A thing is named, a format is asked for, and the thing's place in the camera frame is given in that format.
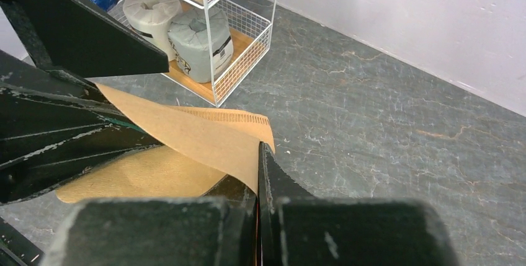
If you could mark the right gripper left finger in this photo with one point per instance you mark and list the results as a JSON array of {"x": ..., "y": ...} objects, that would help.
[{"x": 216, "y": 229}]

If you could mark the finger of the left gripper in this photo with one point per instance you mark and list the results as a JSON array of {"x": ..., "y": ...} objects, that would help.
[
  {"x": 78, "y": 36},
  {"x": 56, "y": 127}
]

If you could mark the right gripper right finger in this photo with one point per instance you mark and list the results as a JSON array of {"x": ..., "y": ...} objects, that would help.
[{"x": 298, "y": 228}]

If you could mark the grey toilet paper roll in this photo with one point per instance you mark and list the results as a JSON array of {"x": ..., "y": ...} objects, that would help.
[{"x": 202, "y": 50}]

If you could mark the white wire shelf rack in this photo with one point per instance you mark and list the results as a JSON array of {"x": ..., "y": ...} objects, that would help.
[{"x": 251, "y": 35}]

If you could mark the brown paper coffee filter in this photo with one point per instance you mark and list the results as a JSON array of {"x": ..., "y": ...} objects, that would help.
[{"x": 199, "y": 147}]

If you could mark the white toilet paper roll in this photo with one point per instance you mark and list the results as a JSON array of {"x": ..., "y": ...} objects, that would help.
[{"x": 151, "y": 20}]

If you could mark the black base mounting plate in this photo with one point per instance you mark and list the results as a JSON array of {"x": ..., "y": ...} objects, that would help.
[{"x": 16, "y": 249}]

